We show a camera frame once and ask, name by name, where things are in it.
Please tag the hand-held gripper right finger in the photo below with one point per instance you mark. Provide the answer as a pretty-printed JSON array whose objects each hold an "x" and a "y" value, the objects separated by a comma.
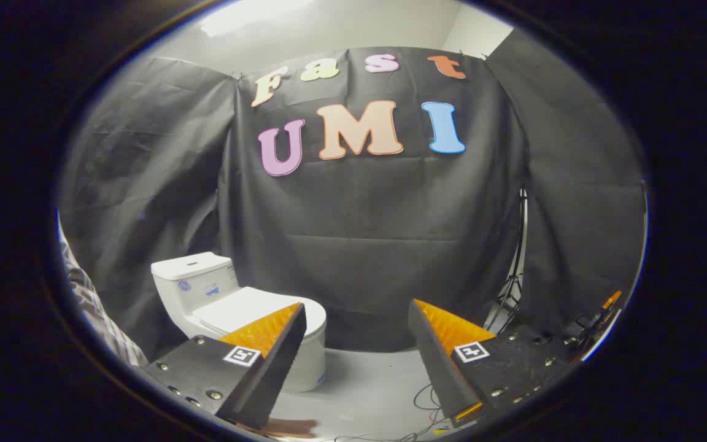
[{"x": 436, "y": 368}]

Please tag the black tripod stand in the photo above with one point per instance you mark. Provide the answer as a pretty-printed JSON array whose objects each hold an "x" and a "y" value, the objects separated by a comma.
[{"x": 516, "y": 270}]

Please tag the person's plaid clothing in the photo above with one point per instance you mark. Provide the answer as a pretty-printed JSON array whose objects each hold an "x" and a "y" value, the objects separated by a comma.
[{"x": 99, "y": 319}]

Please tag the white toilet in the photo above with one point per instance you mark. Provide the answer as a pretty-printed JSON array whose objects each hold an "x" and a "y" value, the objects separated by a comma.
[{"x": 175, "y": 288}]

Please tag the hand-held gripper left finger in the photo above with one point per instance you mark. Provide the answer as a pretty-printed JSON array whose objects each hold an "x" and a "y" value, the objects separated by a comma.
[{"x": 267, "y": 380}]

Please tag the black backdrop cloth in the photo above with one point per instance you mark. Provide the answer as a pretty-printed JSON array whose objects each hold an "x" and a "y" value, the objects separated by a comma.
[{"x": 366, "y": 233}]

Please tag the white toilet lid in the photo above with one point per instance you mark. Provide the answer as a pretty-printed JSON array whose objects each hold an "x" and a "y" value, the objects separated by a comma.
[{"x": 237, "y": 307}]

